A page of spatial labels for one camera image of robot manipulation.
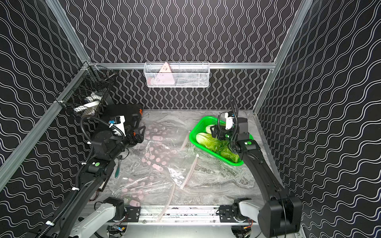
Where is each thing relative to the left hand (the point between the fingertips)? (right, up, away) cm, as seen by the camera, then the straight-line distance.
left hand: (136, 123), depth 71 cm
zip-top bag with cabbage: (+8, -12, +24) cm, 28 cm away
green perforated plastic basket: (+32, -1, +31) cm, 45 cm away
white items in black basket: (-25, +8, +3) cm, 26 cm away
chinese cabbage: (+37, -10, +22) cm, 44 cm away
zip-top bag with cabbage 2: (+21, -26, +19) cm, 39 cm away
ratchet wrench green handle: (-11, -25, +4) cm, 27 cm away
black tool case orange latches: (-17, +8, +40) cm, 44 cm away
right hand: (+41, -2, +9) cm, 42 cm away
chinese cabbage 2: (+49, -18, +15) cm, 54 cm away
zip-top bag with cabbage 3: (+4, -35, +10) cm, 36 cm away
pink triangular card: (+11, +28, +18) cm, 35 cm away
